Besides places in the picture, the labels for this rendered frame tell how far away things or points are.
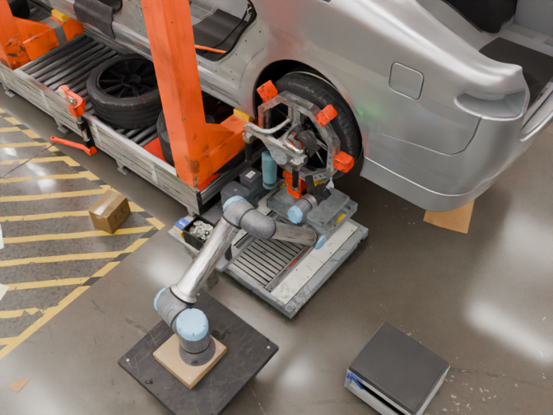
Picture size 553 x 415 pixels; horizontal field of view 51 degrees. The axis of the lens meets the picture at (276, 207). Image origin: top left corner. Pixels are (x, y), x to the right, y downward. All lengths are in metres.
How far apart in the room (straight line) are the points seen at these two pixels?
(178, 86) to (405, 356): 1.80
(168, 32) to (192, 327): 1.40
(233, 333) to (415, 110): 1.49
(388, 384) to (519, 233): 1.67
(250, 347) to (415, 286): 1.20
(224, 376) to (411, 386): 0.94
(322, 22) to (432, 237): 1.78
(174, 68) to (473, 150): 1.49
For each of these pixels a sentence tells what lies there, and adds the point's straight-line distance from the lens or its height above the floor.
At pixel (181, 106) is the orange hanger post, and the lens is 3.11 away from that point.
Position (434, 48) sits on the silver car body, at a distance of 2.64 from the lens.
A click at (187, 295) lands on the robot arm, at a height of 0.63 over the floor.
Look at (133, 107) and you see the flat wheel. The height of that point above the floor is 0.48.
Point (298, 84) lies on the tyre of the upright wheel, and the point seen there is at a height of 1.17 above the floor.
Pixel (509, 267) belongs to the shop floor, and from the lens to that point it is 4.02.
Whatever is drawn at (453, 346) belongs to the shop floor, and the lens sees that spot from 3.59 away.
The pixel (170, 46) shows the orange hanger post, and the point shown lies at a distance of 2.90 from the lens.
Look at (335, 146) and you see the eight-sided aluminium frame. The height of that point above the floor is 0.95.
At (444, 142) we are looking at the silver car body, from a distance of 2.81.
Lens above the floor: 3.06
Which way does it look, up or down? 49 degrees down
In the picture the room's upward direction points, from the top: 1 degrees counter-clockwise
